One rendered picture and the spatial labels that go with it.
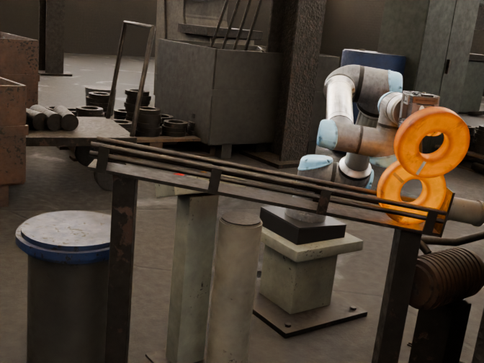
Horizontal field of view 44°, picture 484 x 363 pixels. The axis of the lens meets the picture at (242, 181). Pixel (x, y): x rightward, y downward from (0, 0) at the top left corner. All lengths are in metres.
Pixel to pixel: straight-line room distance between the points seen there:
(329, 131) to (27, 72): 3.56
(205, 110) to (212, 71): 0.30
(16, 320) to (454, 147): 1.52
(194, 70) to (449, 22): 2.19
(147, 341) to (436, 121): 1.21
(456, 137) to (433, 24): 4.02
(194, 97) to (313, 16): 1.07
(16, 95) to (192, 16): 4.21
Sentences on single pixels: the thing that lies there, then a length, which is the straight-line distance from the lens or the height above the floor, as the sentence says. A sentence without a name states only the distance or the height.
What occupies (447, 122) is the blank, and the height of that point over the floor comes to 0.88.
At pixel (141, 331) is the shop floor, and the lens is 2.12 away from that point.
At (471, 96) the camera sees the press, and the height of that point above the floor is 0.27.
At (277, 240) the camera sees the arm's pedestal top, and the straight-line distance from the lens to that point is 2.16.
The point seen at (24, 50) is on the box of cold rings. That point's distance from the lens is 4.84.
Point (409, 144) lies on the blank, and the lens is 1.30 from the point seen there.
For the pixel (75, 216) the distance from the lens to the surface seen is 1.87.
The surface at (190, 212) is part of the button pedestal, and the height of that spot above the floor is 0.50.
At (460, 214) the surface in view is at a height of 0.67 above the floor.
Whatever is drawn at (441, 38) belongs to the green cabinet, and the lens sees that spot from 5.44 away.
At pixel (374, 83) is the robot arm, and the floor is 0.89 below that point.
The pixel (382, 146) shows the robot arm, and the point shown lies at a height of 0.77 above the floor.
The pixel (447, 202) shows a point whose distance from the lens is 1.44.
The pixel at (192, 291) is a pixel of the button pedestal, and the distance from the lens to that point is 1.82.
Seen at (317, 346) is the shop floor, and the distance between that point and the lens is 2.15.
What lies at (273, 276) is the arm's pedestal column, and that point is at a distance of 2.31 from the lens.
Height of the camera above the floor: 1.04
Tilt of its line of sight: 15 degrees down
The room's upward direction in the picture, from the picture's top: 6 degrees clockwise
